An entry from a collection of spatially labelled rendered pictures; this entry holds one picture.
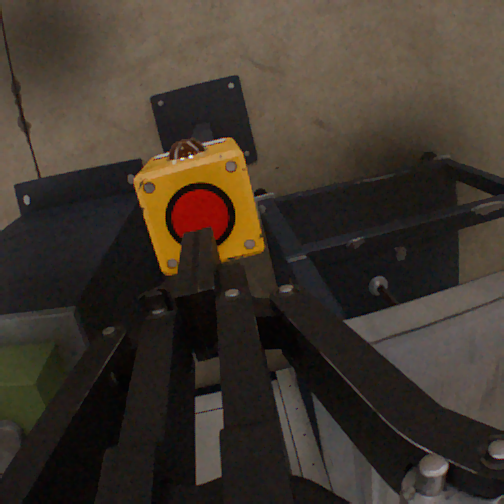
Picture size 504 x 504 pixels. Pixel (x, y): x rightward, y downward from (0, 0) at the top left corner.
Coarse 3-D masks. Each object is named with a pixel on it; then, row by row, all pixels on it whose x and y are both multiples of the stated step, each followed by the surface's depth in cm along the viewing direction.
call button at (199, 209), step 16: (192, 192) 28; (208, 192) 28; (176, 208) 29; (192, 208) 28; (208, 208) 28; (224, 208) 29; (176, 224) 29; (192, 224) 29; (208, 224) 29; (224, 224) 29
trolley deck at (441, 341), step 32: (448, 288) 47; (480, 288) 45; (352, 320) 46; (384, 320) 45; (416, 320) 43; (448, 320) 42; (480, 320) 43; (384, 352) 42; (416, 352) 43; (448, 352) 44; (480, 352) 45; (448, 384) 46; (480, 384) 47; (320, 416) 52; (480, 416) 49; (352, 480) 50
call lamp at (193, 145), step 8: (176, 144) 29; (184, 144) 29; (192, 144) 29; (200, 144) 30; (176, 152) 29; (184, 152) 29; (192, 152) 29; (200, 152) 29; (168, 160) 30; (176, 160) 29; (184, 160) 29
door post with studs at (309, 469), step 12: (288, 372) 143; (288, 384) 137; (288, 396) 131; (288, 408) 126; (300, 420) 120; (300, 432) 115; (300, 444) 111; (300, 456) 106; (312, 456) 105; (312, 468) 101; (312, 480) 97
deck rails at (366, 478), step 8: (376, 344) 41; (352, 448) 47; (360, 456) 45; (360, 464) 47; (368, 464) 41; (360, 472) 48; (368, 472) 42; (376, 472) 50; (360, 480) 49; (368, 480) 43; (376, 480) 51; (360, 488) 50; (368, 488) 44; (376, 488) 51; (360, 496) 52; (368, 496) 45; (376, 496) 52
